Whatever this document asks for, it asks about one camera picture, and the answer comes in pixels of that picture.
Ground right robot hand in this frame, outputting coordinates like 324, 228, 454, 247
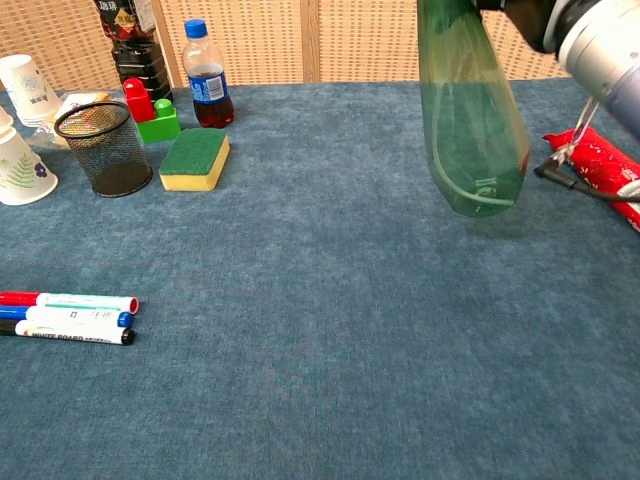
477, 0, 599, 55

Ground green spray bottle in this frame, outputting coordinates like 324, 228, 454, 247
417, 0, 532, 219

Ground small cola bottle blue cap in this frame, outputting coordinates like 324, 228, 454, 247
181, 18, 236, 129

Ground large dark drink bottle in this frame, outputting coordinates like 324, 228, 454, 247
92, 0, 175, 104

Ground red snack packet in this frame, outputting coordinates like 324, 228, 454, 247
542, 126, 640, 234

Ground wicker folding screen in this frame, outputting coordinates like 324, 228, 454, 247
0, 0, 576, 94

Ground blue tablecloth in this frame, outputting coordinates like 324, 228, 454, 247
0, 77, 640, 480

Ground green and yellow sponge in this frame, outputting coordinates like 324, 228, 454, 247
158, 127, 232, 193

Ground green building block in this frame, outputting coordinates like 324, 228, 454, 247
135, 98, 182, 145

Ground red building block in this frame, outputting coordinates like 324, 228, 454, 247
122, 77, 157, 124

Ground black mesh pen holder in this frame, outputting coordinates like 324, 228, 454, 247
53, 101, 154, 198

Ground packaged bread slices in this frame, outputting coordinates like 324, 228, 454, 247
29, 91, 111, 151

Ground white paper cup stack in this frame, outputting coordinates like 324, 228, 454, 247
0, 53, 64, 128

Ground red whiteboard marker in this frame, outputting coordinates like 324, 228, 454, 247
0, 291, 140, 315

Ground blue whiteboard marker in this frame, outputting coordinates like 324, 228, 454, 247
0, 304, 135, 329

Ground black whiteboard marker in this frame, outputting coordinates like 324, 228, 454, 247
0, 319, 136, 346

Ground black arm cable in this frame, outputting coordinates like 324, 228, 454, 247
533, 97, 640, 204

